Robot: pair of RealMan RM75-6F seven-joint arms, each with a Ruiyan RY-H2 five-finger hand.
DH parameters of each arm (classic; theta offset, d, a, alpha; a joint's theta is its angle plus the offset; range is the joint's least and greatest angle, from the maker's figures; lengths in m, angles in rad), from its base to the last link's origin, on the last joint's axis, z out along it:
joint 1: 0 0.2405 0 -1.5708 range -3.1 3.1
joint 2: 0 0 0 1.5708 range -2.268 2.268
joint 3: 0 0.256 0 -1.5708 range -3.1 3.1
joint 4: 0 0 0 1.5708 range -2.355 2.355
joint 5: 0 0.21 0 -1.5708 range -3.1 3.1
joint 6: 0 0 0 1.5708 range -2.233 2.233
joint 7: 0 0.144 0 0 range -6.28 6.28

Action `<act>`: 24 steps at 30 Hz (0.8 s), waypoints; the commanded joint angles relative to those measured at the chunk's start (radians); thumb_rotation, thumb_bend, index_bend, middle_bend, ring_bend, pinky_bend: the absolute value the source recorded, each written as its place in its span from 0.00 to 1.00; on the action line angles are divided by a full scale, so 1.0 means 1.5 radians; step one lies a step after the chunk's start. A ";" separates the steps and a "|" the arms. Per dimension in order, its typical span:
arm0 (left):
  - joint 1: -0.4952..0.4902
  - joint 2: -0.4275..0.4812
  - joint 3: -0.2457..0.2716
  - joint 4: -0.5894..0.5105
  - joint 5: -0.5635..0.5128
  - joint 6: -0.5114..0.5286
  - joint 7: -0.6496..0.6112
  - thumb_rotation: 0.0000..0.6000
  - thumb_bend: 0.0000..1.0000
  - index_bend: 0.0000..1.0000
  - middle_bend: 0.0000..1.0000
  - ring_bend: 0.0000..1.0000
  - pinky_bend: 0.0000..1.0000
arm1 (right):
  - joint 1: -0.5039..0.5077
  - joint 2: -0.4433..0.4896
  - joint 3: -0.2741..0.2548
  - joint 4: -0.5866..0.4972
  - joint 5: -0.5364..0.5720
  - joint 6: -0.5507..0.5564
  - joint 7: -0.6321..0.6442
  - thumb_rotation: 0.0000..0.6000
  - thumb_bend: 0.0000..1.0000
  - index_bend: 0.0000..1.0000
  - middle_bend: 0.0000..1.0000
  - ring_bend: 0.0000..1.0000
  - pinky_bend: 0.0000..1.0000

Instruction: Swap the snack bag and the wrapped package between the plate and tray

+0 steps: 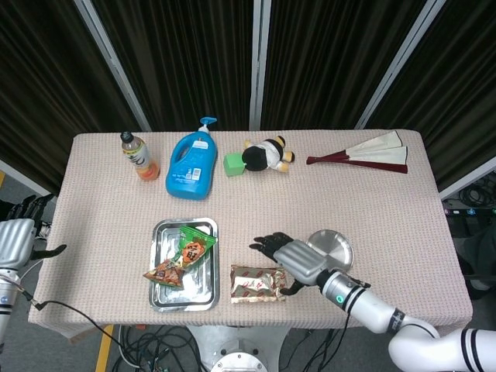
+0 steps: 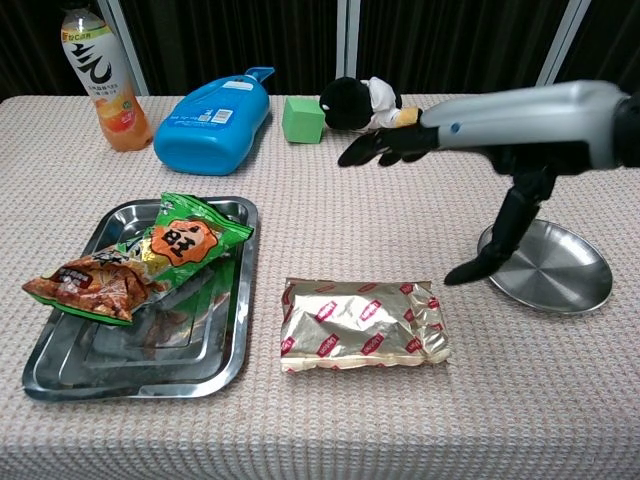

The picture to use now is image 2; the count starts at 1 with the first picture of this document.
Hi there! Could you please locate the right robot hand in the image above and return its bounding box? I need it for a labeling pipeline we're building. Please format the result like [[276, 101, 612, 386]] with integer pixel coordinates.
[[337, 79, 626, 287]]

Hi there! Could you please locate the brown snack packet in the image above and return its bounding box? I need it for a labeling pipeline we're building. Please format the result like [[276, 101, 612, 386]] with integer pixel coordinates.
[[279, 277, 452, 376]]

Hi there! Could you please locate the green orange snack bag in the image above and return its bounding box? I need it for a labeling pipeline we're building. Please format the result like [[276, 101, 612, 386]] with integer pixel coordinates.
[[21, 191, 255, 327]]

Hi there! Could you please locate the black curtain panel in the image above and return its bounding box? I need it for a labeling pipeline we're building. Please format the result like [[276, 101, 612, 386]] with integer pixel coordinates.
[[0, 0, 109, 99], [118, 0, 341, 96], [357, 0, 571, 96], [554, 0, 640, 94]]

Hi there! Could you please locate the round steel plate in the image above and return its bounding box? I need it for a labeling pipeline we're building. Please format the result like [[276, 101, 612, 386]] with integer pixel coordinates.
[[476, 218, 614, 315]]

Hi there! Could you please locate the black white plush toy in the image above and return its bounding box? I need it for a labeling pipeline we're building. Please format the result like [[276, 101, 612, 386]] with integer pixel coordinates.
[[318, 76, 425, 134]]

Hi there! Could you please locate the pink woven tablecloth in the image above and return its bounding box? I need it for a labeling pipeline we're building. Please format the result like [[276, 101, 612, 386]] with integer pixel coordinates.
[[0, 93, 640, 480]]

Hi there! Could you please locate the green foam cube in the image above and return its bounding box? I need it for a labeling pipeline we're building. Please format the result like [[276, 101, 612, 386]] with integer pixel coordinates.
[[281, 96, 327, 145]]

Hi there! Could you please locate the blue detergent pump bottle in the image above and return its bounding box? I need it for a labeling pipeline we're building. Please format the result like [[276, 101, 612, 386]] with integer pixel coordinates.
[[153, 66, 276, 177]]

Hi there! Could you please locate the rectangular steel tray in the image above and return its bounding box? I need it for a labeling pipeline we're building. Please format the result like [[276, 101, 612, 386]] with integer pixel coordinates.
[[21, 195, 260, 403]]

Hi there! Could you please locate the orange drink bottle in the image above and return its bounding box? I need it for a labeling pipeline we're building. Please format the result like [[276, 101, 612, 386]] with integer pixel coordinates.
[[59, 3, 154, 153]]

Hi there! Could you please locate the white partition frame post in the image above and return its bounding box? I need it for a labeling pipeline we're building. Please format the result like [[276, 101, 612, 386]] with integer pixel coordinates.
[[97, 0, 150, 96], [532, 0, 592, 89], [337, 0, 361, 95]]

